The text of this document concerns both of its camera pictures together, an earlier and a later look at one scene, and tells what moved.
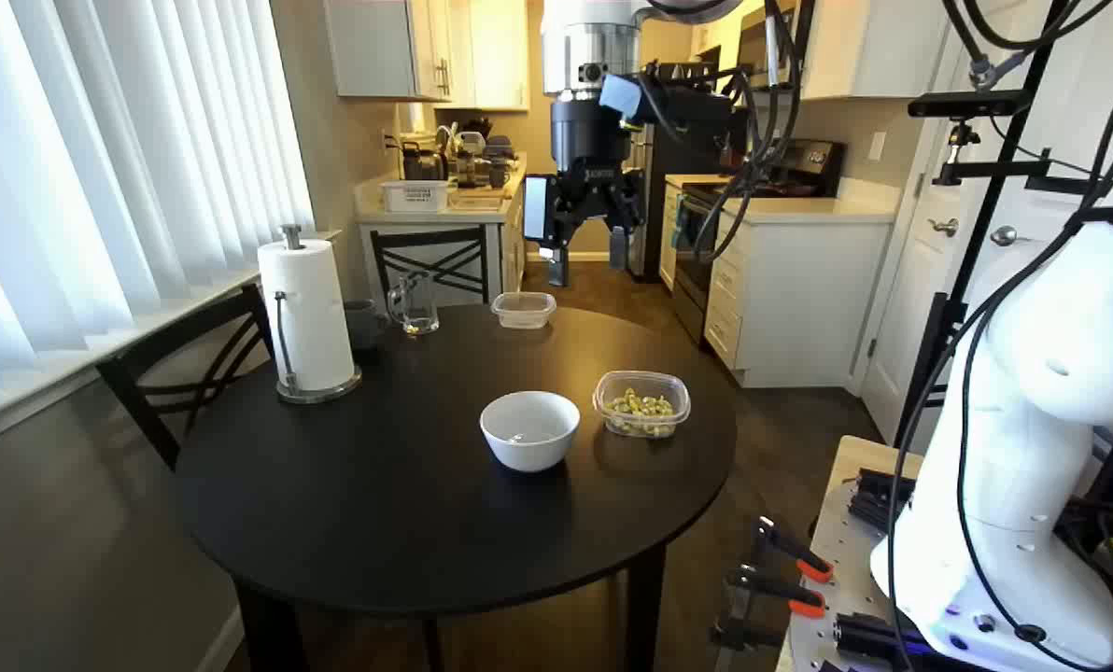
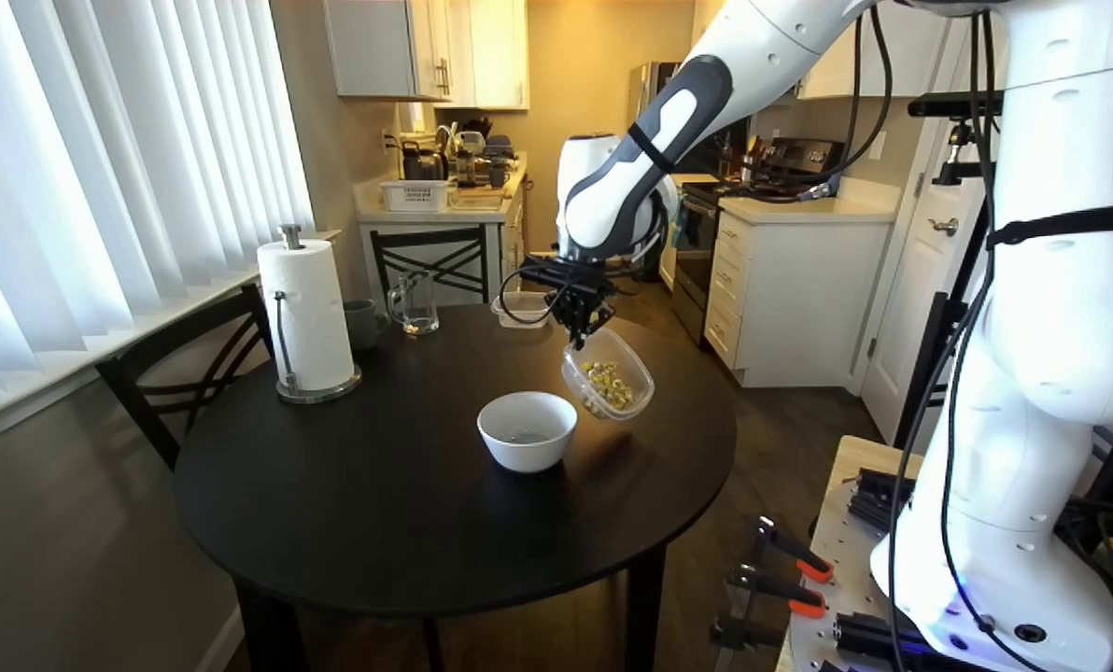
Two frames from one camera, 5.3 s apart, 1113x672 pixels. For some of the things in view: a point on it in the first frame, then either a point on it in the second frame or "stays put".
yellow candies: [637, 418] -> [607, 385]
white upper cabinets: [456, 53] stays put
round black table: [471, 459] stays put
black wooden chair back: [437, 268] stays put
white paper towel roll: [307, 321] stays put
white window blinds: [113, 158] stays put
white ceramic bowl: [526, 428] stays put
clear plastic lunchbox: [639, 401] -> [608, 374]
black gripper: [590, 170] -> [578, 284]
